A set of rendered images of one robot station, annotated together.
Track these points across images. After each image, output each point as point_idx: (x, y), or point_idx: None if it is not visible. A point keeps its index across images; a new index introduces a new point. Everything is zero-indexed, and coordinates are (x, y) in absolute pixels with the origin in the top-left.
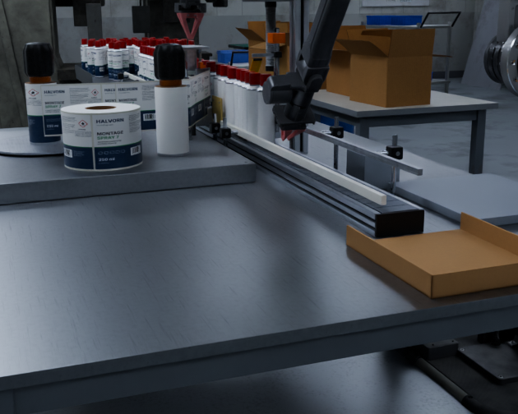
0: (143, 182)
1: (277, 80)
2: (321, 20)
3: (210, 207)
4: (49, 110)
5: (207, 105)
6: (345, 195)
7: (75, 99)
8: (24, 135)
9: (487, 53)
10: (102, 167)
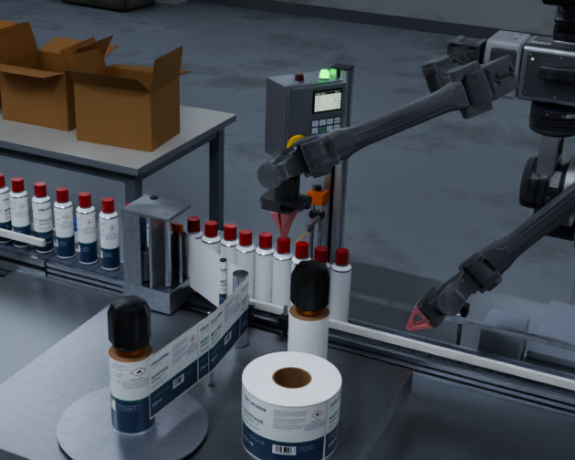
0: (368, 449)
1: (464, 291)
2: (540, 235)
3: (476, 456)
4: (155, 384)
5: (188, 274)
6: None
7: (176, 357)
8: (24, 408)
9: (527, 185)
10: (329, 452)
